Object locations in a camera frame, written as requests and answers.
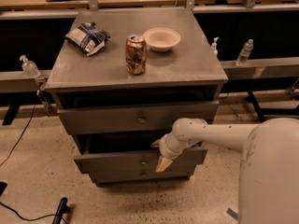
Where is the grey drawer cabinet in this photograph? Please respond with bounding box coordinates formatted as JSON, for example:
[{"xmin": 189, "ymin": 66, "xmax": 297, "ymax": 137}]
[{"xmin": 46, "ymin": 8, "xmax": 227, "ymax": 185}]

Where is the black stand foot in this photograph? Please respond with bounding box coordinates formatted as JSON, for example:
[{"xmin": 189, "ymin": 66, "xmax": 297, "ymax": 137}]
[{"xmin": 51, "ymin": 197, "xmax": 70, "ymax": 224}]

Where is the grey bottom drawer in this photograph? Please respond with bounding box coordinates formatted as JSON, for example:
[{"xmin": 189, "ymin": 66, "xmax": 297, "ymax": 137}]
[{"xmin": 89, "ymin": 170, "xmax": 193, "ymax": 185}]

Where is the small white pump bottle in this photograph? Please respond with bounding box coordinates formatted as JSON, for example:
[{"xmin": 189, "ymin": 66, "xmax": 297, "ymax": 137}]
[{"xmin": 211, "ymin": 37, "xmax": 219, "ymax": 56}]

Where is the white bowl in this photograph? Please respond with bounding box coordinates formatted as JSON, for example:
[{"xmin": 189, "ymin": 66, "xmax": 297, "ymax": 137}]
[{"xmin": 143, "ymin": 27, "xmax": 180, "ymax": 52}]

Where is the grey drawer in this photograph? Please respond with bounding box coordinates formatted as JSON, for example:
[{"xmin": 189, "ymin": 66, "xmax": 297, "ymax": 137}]
[
  {"xmin": 89, "ymin": 170, "xmax": 193, "ymax": 185},
  {"xmin": 73, "ymin": 131, "xmax": 209, "ymax": 175},
  {"xmin": 58, "ymin": 101, "xmax": 219, "ymax": 134}
]

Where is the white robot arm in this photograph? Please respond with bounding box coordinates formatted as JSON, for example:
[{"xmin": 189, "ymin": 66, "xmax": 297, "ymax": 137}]
[{"xmin": 152, "ymin": 118, "xmax": 299, "ymax": 224}]

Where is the clear water bottle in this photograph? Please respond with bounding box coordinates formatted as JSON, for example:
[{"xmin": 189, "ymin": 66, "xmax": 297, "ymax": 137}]
[{"xmin": 236, "ymin": 39, "xmax": 253, "ymax": 66}]

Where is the black floor cable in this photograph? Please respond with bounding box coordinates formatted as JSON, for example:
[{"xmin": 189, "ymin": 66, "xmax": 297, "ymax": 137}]
[{"xmin": 0, "ymin": 91, "xmax": 68, "ymax": 224}]

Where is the black table leg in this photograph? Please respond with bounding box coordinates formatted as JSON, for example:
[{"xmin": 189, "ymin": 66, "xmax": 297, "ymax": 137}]
[{"xmin": 247, "ymin": 91, "xmax": 265, "ymax": 122}]

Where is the grey metal rail barrier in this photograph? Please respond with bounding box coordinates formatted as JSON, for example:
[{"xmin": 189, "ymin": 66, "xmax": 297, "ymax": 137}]
[{"xmin": 0, "ymin": 57, "xmax": 299, "ymax": 93}]

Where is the left sanitizer pump bottle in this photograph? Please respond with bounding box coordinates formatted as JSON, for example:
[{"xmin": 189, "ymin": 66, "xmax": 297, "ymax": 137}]
[{"xmin": 20, "ymin": 55, "xmax": 41, "ymax": 78}]

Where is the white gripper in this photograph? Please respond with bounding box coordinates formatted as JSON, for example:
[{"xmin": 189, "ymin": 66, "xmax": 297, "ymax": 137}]
[{"xmin": 150, "ymin": 133, "xmax": 187, "ymax": 173}]

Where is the orange soda can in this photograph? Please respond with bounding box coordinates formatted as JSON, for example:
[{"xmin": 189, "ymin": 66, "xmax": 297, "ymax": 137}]
[{"xmin": 125, "ymin": 35, "xmax": 147, "ymax": 75}]

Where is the grey top drawer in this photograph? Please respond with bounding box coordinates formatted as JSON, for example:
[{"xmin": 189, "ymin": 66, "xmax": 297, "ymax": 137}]
[{"xmin": 58, "ymin": 101, "xmax": 219, "ymax": 134}]

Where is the blue white chip bag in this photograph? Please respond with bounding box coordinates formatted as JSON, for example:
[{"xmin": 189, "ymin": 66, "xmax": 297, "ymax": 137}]
[{"xmin": 64, "ymin": 22, "xmax": 110, "ymax": 56}]

